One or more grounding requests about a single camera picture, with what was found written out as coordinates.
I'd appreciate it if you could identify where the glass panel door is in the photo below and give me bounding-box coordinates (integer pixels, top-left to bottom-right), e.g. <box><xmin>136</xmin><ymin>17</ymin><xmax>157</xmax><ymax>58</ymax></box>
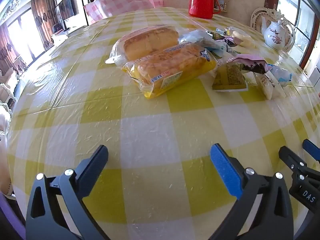
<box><xmin>279</xmin><ymin>0</ymin><xmax>320</xmax><ymax>71</ymax></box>

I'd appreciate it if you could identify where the brown patterned curtain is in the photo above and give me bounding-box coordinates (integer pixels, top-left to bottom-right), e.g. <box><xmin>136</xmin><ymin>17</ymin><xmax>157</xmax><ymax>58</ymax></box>
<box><xmin>31</xmin><ymin>0</ymin><xmax>57</xmax><ymax>51</ymax></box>

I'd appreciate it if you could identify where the blue white snack packet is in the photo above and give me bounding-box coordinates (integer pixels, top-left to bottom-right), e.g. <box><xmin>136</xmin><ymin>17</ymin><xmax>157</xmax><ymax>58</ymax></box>
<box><xmin>269</xmin><ymin>65</ymin><xmax>293</xmax><ymax>88</ymax></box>

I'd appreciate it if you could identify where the light blue snack packet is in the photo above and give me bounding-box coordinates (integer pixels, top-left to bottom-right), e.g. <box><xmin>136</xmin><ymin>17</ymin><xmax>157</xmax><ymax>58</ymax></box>
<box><xmin>179</xmin><ymin>29</ymin><xmax>235</xmax><ymax>56</ymax></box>

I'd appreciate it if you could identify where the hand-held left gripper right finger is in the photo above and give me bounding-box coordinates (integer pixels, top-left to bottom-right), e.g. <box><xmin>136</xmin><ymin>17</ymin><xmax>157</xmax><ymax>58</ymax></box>
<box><xmin>210</xmin><ymin>143</ymin><xmax>294</xmax><ymax>240</ymax></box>

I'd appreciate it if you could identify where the cream snack packet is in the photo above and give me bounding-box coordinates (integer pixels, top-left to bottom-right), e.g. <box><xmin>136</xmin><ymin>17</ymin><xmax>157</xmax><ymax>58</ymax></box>
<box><xmin>226</xmin><ymin>27</ymin><xmax>257</xmax><ymax>49</ymax></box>

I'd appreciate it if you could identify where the cream ornate sofa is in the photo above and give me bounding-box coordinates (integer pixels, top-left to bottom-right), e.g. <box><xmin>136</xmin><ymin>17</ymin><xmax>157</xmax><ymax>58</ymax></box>
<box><xmin>0</xmin><ymin>66</ymin><xmax>21</xmax><ymax>112</ymax></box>

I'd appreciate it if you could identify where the clear bag of bread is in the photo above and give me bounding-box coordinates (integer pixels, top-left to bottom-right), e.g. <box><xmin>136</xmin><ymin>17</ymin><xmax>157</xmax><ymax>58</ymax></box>
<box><xmin>105</xmin><ymin>24</ymin><xmax>179</xmax><ymax>66</ymax></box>

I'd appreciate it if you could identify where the yellow bag of bread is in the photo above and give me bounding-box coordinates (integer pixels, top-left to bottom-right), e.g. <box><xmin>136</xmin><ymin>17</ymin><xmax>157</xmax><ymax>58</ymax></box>
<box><xmin>122</xmin><ymin>42</ymin><xmax>218</xmax><ymax>99</ymax></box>

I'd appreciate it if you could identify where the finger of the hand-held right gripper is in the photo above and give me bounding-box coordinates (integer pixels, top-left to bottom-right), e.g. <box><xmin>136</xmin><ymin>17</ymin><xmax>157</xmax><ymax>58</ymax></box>
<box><xmin>302</xmin><ymin>139</ymin><xmax>320</xmax><ymax>161</ymax></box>
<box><xmin>278</xmin><ymin>146</ymin><xmax>320</xmax><ymax>179</ymax></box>

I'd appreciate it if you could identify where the green yellow snack packet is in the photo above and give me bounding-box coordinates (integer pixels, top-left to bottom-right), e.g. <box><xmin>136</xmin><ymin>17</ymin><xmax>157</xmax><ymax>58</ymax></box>
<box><xmin>212</xmin><ymin>62</ymin><xmax>249</xmax><ymax>92</ymax></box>

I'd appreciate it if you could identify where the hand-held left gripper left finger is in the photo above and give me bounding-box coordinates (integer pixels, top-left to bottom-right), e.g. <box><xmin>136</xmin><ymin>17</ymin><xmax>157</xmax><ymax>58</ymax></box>
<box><xmin>25</xmin><ymin>144</ymin><xmax>112</xmax><ymax>240</ymax></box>

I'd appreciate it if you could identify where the ornate white chair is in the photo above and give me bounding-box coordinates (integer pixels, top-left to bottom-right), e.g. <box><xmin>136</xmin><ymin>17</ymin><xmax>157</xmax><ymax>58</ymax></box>
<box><xmin>251</xmin><ymin>7</ymin><xmax>296</xmax><ymax>53</ymax></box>

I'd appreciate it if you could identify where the pink snack packet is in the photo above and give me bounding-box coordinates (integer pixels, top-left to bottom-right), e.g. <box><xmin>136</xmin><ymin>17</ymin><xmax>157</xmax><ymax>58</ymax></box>
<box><xmin>226</xmin><ymin>54</ymin><xmax>269</xmax><ymax>74</ymax></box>

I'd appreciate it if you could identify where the flat screen television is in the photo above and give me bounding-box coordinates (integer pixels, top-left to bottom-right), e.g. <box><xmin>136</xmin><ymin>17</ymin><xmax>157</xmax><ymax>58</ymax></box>
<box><xmin>54</xmin><ymin>0</ymin><xmax>75</xmax><ymax>22</ymax></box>

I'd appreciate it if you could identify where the wooden corner shelf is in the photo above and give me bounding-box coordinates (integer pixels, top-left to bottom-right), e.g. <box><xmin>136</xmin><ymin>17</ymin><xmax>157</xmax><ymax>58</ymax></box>
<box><xmin>212</xmin><ymin>0</ymin><xmax>229</xmax><ymax>12</ymax></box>

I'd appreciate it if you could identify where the small purple packet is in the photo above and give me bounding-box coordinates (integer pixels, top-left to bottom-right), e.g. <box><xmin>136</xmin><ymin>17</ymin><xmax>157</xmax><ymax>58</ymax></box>
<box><xmin>222</xmin><ymin>36</ymin><xmax>240</xmax><ymax>47</ymax></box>

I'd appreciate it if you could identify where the white low cabinet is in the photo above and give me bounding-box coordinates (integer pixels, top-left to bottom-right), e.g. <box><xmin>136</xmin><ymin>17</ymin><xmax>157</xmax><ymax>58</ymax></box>
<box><xmin>51</xmin><ymin>26</ymin><xmax>85</xmax><ymax>47</ymax></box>

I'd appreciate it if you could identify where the yellow checked tablecloth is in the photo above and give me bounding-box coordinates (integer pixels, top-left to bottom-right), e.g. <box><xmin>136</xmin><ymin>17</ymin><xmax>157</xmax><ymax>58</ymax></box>
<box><xmin>6</xmin><ymin>6</ymin><xmax>320</xmax><ymax>240</ymax></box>

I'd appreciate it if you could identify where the pink checked cloth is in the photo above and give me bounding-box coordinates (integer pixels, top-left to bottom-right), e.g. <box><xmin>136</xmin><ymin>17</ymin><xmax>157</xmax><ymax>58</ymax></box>
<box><xmin>84</xmin><ymin>0</ymin><xmax>164</xmax><ymax>26</ymax></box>

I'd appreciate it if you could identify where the white floral teapot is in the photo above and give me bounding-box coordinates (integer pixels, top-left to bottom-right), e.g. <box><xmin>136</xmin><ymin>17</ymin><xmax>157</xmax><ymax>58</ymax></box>
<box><xmin>260</xmin><ymin>17</ymin><xmax>293</xmax><ymax>51</ymax></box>

